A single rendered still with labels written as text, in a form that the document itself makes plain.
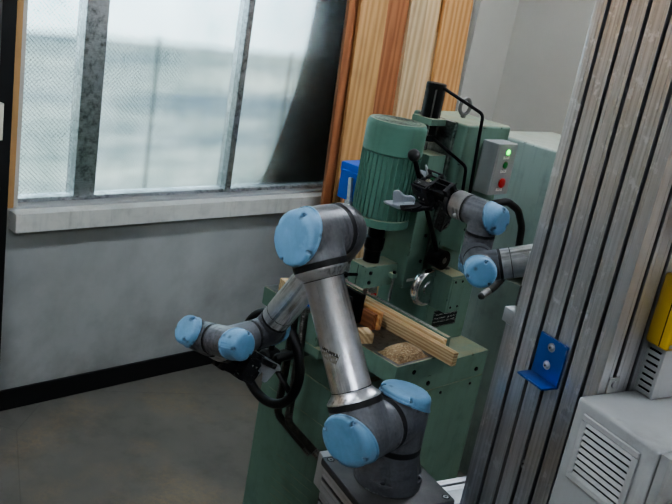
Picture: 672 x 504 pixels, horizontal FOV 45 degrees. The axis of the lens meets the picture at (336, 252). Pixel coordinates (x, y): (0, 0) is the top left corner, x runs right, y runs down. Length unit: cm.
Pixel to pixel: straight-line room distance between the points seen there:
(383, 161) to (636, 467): 120
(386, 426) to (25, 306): 206
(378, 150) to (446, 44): 210
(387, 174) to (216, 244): 163
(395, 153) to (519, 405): 89
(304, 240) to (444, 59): 283
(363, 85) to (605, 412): 270
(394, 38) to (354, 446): 275
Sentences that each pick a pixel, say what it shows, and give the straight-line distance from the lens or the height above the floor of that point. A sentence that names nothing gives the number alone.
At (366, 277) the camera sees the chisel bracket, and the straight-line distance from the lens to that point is 243.
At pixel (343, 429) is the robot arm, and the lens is 165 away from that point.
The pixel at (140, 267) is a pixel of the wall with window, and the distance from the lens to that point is 362.
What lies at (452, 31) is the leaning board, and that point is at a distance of 438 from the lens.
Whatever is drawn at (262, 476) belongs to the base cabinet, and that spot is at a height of 27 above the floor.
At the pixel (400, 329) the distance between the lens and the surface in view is 241.
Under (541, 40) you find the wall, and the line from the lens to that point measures 489.
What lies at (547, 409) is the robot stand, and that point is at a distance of 165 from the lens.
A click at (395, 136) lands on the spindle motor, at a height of 147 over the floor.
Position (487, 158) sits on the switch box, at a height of 143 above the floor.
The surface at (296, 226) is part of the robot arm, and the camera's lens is 164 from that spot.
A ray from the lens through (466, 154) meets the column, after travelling 247.
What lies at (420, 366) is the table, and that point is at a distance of 230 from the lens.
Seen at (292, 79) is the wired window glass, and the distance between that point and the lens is 392.
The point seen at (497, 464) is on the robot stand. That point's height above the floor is 96.
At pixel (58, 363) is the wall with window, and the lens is 363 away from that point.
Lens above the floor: 183
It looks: 18 degrees down
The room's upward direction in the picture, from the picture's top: 10 degrees clockwise
